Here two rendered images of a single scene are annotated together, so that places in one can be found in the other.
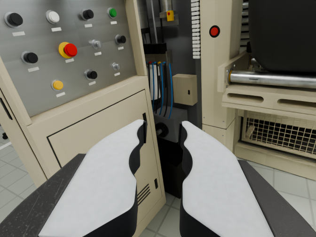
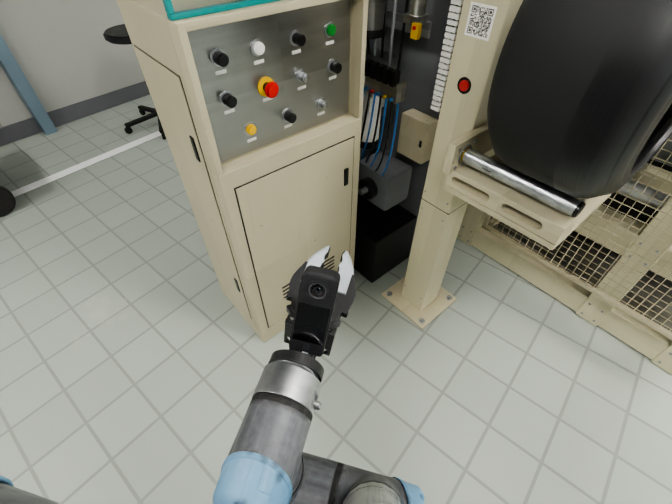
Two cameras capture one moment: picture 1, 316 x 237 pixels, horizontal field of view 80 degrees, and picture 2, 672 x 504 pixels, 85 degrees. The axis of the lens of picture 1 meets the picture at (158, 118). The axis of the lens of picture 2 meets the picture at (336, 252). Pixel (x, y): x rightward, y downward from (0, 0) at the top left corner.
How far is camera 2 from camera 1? 0.46 m
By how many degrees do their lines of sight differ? 20
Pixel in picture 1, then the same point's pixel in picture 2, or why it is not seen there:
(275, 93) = (502, 195)
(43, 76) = (237, 119)
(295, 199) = (523, 319)
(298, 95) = (523, 207)
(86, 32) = (292, 60)
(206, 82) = (439, 148)
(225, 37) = (475, 99)
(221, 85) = (448, 165)
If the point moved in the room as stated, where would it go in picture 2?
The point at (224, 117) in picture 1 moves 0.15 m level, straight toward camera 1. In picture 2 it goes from (449, 199) to (435, 224)
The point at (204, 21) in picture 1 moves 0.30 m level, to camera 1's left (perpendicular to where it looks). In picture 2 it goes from (455, 66) to (350, 61)
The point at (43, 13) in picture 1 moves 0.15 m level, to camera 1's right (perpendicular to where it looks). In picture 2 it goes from (248, 44) to (307, 47)
